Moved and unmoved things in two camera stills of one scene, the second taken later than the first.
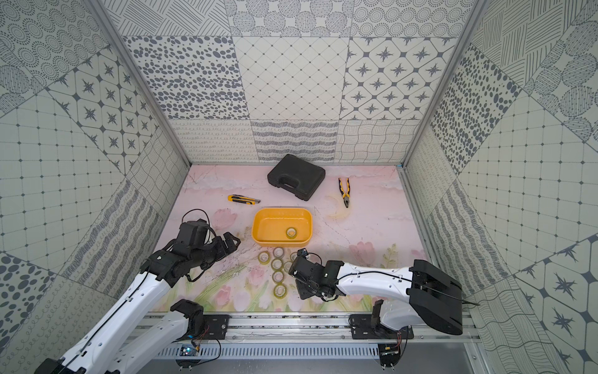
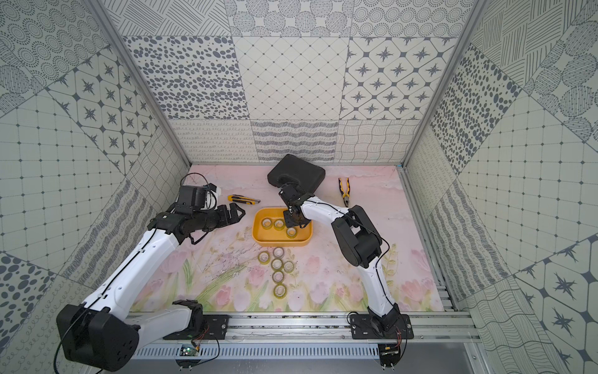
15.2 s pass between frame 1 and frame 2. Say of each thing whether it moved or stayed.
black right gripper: moved
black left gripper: moved
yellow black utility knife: stayed
